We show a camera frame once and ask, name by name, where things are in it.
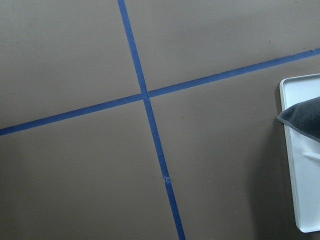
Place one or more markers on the grey wiping cloth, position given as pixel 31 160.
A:
pixel 304 118

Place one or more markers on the white rack tray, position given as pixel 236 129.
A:
pixel 303 155

